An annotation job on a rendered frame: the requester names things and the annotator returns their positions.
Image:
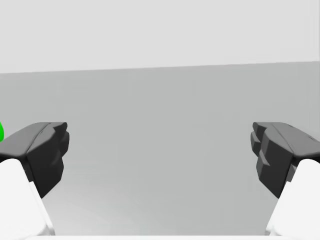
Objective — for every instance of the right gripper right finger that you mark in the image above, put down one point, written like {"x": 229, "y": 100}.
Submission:
{"x": 277, "y": 155}

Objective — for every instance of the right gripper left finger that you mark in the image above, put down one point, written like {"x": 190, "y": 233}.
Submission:
{"x": 37, "y": 155}

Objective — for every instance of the small round ball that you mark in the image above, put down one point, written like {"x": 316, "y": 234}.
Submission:
{"x": 1, "y": 132}

